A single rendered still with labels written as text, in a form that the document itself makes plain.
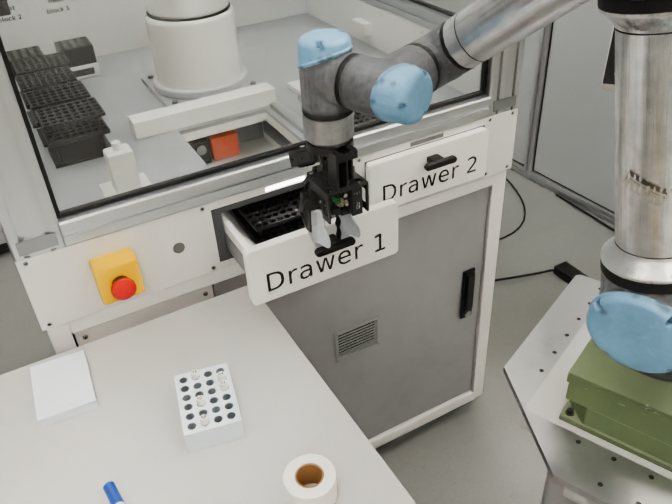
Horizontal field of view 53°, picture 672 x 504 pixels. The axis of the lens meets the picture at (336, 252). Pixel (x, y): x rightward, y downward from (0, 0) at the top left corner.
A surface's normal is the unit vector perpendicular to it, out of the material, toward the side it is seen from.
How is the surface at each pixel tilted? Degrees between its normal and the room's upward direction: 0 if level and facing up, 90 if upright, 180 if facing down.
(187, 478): 0
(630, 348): 98
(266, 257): 90
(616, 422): 90
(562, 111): 90
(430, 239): 90
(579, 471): 0
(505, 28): 109
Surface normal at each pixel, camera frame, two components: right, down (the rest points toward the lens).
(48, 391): -0.05, -0.81
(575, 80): -0.85, 0.34
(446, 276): 0.48, 0.49
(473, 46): -0.42, 0.75
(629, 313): -0.60, 0.59
